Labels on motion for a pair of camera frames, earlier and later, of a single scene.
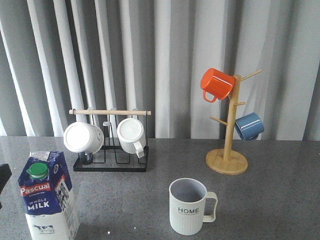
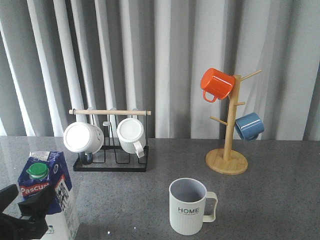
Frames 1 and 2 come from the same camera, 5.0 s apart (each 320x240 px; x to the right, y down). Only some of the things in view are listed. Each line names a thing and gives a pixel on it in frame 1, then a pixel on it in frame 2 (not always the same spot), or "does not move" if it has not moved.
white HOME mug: x=190 y=206 does not move
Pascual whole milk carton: x=44 y=184 does not move
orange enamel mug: x=218 y=84 does not move
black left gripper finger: x=5 y=173 -> x=33 y=225
